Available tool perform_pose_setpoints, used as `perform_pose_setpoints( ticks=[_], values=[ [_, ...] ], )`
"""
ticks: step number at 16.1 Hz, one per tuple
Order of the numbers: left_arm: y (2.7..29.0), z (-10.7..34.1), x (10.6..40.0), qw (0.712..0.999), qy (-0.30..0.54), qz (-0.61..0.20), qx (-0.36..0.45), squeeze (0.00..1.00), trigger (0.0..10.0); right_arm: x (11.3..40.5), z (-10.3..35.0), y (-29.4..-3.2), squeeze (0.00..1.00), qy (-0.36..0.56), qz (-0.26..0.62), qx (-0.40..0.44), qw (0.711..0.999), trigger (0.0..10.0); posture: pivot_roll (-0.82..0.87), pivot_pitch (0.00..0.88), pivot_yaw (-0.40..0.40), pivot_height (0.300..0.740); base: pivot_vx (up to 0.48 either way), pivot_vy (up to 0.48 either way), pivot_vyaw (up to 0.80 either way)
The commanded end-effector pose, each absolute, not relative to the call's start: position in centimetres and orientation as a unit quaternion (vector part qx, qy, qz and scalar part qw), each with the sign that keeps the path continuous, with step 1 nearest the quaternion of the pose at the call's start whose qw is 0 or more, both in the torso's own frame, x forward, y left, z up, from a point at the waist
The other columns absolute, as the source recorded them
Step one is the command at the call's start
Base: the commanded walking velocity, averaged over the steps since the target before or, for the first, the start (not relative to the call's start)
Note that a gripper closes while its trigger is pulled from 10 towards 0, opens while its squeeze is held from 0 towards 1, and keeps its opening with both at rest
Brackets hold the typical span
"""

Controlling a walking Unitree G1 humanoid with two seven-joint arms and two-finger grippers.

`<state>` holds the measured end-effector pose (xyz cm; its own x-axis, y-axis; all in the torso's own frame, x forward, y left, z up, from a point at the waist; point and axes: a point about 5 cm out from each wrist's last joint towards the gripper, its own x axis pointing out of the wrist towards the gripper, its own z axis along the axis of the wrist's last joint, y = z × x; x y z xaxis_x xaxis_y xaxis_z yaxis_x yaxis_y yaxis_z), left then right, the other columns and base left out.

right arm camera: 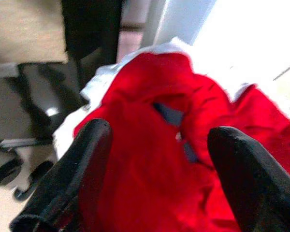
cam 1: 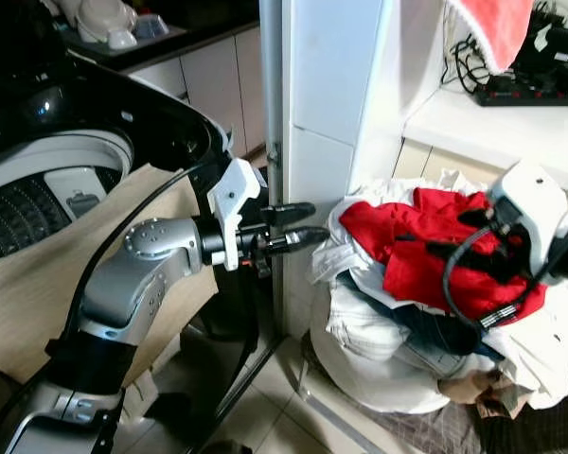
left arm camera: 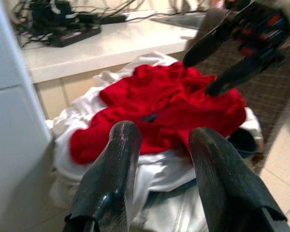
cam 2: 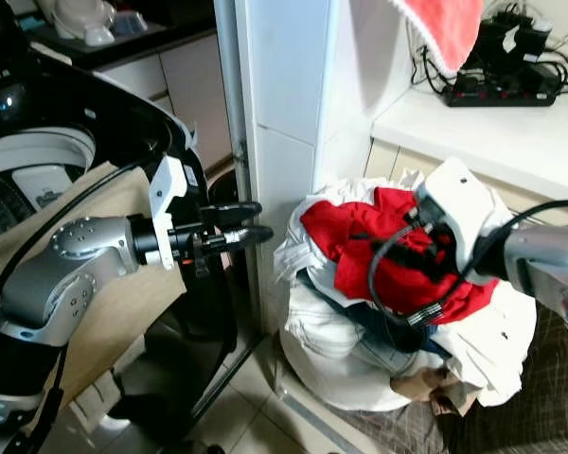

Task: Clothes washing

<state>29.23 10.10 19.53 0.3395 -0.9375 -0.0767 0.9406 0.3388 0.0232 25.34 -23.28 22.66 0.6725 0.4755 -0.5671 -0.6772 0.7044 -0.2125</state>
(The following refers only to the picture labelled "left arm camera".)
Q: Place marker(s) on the white garment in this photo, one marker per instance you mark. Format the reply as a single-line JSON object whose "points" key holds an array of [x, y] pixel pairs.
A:
{"points": [[159, 188]]}

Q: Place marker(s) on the black box-shaped device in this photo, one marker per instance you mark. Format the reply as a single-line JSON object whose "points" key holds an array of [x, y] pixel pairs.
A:
{"points": [[49, 13]]}

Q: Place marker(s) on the white washing machine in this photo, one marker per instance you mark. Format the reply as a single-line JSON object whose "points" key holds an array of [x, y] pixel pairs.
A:
{"points": [[12, 116]]}

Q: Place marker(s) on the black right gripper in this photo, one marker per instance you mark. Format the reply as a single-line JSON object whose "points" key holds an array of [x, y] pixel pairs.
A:
{"points": [[258, 36]]}

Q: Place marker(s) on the flat black electronic device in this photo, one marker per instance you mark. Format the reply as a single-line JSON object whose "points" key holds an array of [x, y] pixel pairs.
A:
{"points": [[75, 35]]}

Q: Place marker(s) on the brown patterned rug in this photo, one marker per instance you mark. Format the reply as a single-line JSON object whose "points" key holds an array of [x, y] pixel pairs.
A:
{"points": [[268, 96]]}

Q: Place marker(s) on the red garment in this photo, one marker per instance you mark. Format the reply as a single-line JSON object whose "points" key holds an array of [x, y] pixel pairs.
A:
{"points": [[164, 106]]}

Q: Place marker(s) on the white counter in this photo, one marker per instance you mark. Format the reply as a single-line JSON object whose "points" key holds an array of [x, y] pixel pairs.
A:
{"points": [[106, 48]]}

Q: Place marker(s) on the dark blue garment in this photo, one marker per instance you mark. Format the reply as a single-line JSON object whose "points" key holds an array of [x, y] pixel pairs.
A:
{"points": [[242, 142]]}

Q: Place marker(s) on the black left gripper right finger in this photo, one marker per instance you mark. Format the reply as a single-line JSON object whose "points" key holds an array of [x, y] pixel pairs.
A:
{"points": [[222, 183]]}

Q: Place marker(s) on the black power adapter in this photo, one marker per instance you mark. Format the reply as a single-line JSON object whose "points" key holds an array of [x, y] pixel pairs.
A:
{"points": [[112, 18]]}

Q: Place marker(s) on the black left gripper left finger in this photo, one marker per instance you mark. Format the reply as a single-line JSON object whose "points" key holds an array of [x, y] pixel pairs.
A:
{"points": [[116, 169]]}

